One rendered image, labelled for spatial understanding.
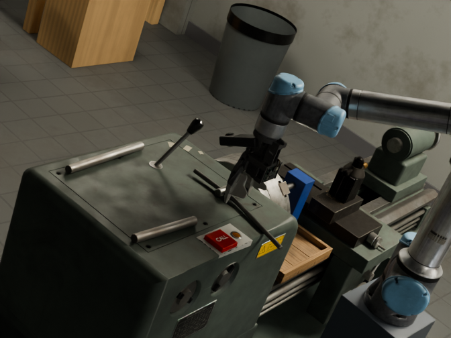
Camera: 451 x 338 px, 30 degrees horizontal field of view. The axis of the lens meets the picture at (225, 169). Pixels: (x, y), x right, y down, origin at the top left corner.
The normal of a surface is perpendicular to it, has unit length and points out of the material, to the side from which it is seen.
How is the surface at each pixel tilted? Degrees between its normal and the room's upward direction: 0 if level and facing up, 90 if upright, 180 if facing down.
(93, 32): 90
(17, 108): 0
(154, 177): 0
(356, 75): 90
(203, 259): 0
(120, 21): 90
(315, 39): 90
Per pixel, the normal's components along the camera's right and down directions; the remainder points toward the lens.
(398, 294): -0.37, 0.47
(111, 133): 0.32, -0.83
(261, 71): 0.33, 0.62
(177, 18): -0.65, 0.15
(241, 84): -0.09, 0.53
